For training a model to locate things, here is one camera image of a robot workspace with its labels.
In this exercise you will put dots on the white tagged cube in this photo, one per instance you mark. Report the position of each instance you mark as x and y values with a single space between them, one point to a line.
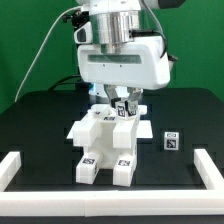
126 110
171 140

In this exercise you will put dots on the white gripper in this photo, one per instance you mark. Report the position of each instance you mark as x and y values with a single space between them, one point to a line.
141 63

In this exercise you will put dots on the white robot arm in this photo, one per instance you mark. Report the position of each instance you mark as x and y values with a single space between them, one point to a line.
115 51

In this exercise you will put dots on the white U-shaped border fence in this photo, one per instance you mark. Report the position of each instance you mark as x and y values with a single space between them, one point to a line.
209 201

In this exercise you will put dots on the white chair back frame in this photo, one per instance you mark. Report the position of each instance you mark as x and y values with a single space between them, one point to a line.
84 132

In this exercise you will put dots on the white chair seat part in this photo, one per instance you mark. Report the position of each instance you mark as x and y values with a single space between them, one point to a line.
110 146

